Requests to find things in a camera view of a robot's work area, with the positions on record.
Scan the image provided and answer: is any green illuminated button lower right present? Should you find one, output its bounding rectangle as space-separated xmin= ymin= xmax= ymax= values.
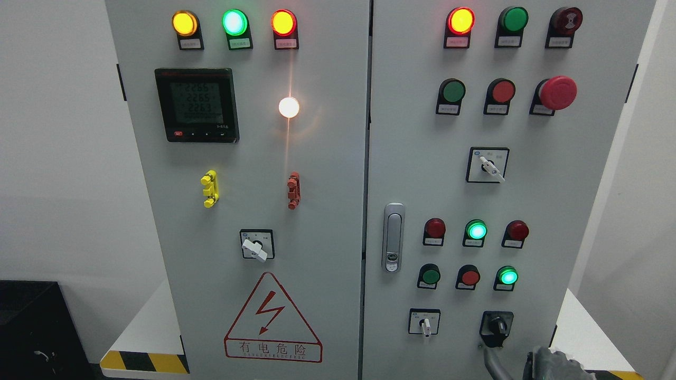
xmin=493 ymin=265 xmax=519 ymax=292

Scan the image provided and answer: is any yellow terminal clip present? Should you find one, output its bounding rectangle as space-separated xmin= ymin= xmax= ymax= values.
xmin=200 ymin=170 xmax=220 ymax=208

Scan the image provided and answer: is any green lit indicator middle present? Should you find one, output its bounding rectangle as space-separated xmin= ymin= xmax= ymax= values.
xmin=463 ymin=219 xmax=487 ymax=248

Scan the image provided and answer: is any grey cabinet door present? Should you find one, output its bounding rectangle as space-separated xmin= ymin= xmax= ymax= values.
xmin=362 ymin=1 xmax=656 ymax=379
xmin=105 ymin=1 xmax=370 ymax=379

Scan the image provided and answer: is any white selector switch right lower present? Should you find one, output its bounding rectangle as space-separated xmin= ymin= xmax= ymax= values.
xmin=408 ymin=308 xmax=441 ymax=338

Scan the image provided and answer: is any green indicator light right top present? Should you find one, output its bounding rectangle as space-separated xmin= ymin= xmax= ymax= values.
xmin=494 ymin=6 xmax=529 ymax=49

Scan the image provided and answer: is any red emergency stop mushroom button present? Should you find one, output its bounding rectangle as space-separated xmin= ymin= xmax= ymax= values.
xmin=529 ymin=75 xmax=577 ymax=117

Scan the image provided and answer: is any dark red buzzer alarm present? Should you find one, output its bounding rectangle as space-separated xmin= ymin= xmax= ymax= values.
xmin=544 ymin=7 xmax=584 ymax=50

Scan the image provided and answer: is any red lit indicator right door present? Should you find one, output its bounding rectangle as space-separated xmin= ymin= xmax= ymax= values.
xmin=443 ymin=7 xmax=475 ymax=50

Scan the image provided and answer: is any green lit indicator light top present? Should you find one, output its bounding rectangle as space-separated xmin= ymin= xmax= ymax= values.
xmin=222 ymin=8 xmax=254 ymax=51

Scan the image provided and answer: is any green push button upper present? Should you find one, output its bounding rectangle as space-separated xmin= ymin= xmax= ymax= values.
xmin=435 ymin=79 xmax=466 ymax=116

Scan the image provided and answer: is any silver door lock handle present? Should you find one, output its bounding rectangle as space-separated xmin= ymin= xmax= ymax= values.
xmin=381 ymin=203 xmax=405 ymax=273

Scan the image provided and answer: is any red indicator light right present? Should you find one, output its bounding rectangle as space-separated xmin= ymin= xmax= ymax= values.
xmin=501 ymin=220 xmax=530 ymax=249

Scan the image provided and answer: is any white selector switch right upper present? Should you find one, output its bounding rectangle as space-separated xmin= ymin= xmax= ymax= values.
xmin=465 ymin=147 xmax=510 ymax=184

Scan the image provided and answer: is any red push button lower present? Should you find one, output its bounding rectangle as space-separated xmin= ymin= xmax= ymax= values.
xmin=455 ymin=264 xmax=481 ymax=290

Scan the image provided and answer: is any white lit indicator lamp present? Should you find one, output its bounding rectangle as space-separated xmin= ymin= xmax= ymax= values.
xmin=278 ymin=96 xmax=300 ymax=119

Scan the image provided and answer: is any white selector switch left door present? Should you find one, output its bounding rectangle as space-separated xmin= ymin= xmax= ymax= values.
xmin=239 ymin=229 xmax=275 ymax=262

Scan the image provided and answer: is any dark red indicator light left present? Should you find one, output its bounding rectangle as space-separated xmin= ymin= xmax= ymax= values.
xmin=422 ymin=218 xmax=446 ymax=247

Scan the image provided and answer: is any white platform with hazard stripes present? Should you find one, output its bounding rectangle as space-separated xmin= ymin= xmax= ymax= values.
xmin=99 ymin=281 xmax=641 ymax=379

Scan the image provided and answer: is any black rotary knob switch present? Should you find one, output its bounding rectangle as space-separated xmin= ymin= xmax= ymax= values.
xmin=480 ymin=311 xmax=514 ymax=348

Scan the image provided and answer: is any white selector switch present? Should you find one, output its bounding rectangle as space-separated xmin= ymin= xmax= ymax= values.
xmin=465 ymin=147 xmax=510 ymax=184
xmin=408 ymin=308 xmax=441 ymax=338

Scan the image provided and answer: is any black digital power meter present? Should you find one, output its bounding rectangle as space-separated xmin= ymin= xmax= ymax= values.
xmin=154 ymin=68 xmax=240 ymax=144

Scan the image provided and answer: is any green push button lower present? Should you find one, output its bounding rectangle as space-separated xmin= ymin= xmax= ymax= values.
xmin=416 ymin=263 xmax=441 ymax=290

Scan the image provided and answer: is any red electric hazard warning sticker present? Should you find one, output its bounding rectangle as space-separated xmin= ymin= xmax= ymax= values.
xmin=224 ymin=272 xmax=323 ymax=363

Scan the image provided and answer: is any red terminal clip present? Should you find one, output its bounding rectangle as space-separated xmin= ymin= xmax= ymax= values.
xmin=286 ymin=172 xmax=301 ymax=210

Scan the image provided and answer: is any black box lower left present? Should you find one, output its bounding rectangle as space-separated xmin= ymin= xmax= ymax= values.
xmin=1 ymin=280 xmax=94 ymax=379

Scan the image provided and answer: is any grey right cabinet door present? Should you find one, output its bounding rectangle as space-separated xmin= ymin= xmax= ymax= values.
xmin=362 ymin=1 xmax=656 ymax=379

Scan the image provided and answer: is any grey left cabinet door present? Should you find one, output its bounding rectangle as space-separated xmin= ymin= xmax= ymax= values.
xmin=105 ymin=1 xmax=370 ymax=379

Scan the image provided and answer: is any red push button upper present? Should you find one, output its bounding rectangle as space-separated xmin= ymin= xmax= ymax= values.
xmin=483 ymin=78 xmax=516 ymax=116

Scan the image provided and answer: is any yellow indicator light top left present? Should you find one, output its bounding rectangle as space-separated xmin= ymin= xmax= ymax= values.
xmin=172 ymin=9 xmax=204 ymax=51

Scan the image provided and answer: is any green push button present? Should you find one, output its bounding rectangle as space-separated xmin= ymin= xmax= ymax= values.
xmin=416 ymin=263 xmax=441 ymax=290
xmin=435 ymin=79 xmax=466 ymax=116

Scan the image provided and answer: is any red-orange indicator light top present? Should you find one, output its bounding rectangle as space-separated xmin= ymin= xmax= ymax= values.
xmin=270 ymin=8 xmax=299 ymax=50

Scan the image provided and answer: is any red push button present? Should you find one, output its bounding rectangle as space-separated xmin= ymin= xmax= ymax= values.
xmin=455 ymin=264 xmax=481 ymax=290
xmin=483 ymin=78 xmax=516 ymax=116

